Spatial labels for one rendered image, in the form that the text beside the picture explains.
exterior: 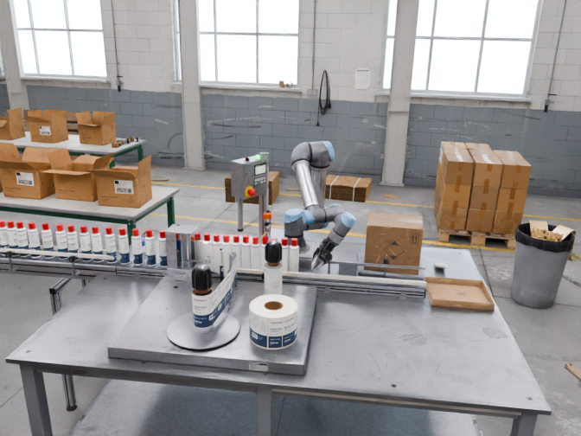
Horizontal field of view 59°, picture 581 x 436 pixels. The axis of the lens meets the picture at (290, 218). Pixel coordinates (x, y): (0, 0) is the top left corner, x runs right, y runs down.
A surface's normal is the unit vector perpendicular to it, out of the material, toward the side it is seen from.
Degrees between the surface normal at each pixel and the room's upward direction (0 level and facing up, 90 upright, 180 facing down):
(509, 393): 0
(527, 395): 0
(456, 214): 87
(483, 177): 90
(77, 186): 90
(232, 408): 2
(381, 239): 90
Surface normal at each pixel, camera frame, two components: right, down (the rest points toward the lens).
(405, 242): -0.20, 0.32
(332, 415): 0.02, -0.94
